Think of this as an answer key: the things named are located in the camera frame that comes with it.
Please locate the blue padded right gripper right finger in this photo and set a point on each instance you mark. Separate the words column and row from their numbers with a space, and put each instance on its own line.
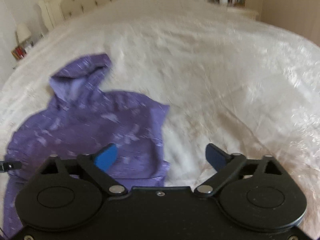
column 227, row 167

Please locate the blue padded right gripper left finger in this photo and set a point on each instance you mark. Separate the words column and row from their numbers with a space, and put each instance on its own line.
column 96, row 166

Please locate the purple patterned hooded jacket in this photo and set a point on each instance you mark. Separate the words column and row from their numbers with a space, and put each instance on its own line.
column 82, row 119

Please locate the white embroidered bedspread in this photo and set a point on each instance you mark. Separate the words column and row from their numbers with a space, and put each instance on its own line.
column 243, row 85

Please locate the white right nightstand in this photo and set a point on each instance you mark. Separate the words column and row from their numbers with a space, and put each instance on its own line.
column 248, row 13

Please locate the framed photo right nightstand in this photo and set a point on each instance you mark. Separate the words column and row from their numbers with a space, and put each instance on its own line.
column 237, row 3

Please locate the red picture frame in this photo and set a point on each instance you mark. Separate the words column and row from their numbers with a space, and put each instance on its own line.
column 18, row 53

